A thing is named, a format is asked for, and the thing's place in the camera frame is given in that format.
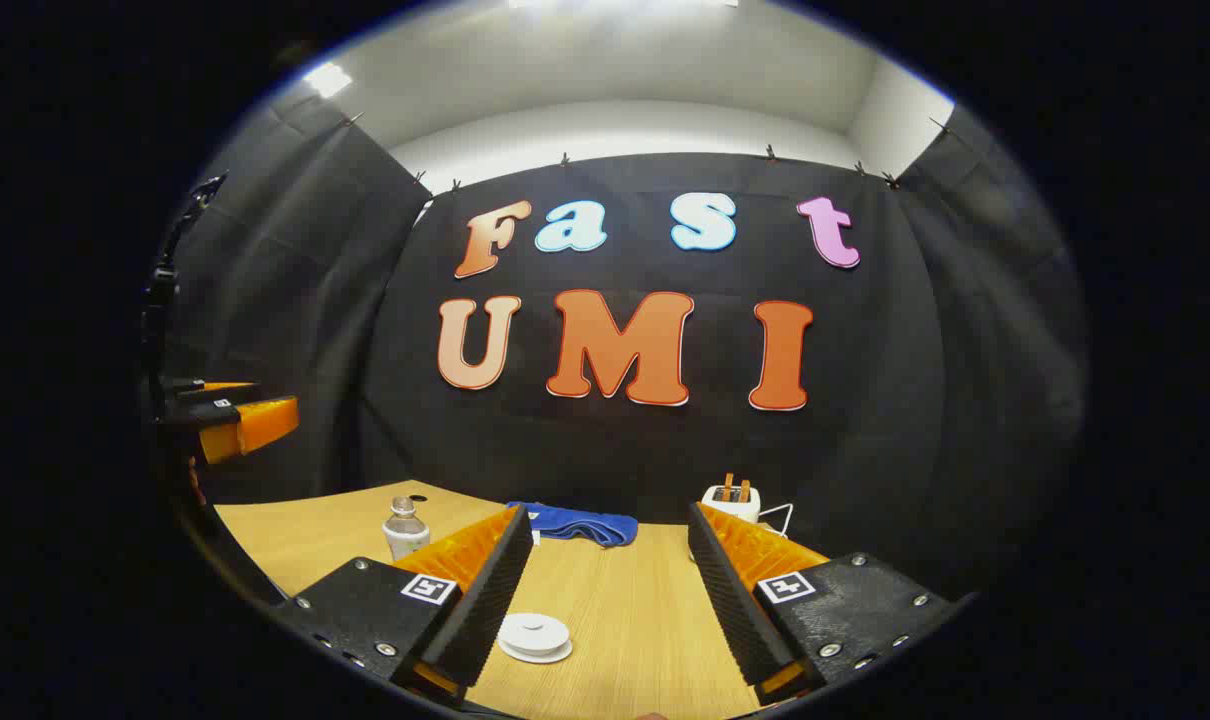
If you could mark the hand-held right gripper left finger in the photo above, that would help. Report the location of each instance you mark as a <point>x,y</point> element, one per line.
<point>485,600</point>

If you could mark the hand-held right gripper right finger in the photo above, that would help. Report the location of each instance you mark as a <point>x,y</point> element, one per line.
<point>730,600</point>

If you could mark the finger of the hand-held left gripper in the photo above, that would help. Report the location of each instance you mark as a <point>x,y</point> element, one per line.
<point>255,425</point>
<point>190,388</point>

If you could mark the clear water bottle white label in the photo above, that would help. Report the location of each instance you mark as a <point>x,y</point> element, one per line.
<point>405,530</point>

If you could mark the white toaster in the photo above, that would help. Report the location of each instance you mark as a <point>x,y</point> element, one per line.
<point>733,503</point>

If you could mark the black jointed stand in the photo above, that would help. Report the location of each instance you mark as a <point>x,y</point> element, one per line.
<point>165,290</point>

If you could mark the blue towel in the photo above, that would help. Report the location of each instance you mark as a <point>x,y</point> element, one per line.
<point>580,523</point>

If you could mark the black backdrop cloth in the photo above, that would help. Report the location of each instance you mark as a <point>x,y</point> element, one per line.
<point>615,450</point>

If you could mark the ceiling light panel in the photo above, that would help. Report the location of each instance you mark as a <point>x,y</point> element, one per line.
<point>327,78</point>

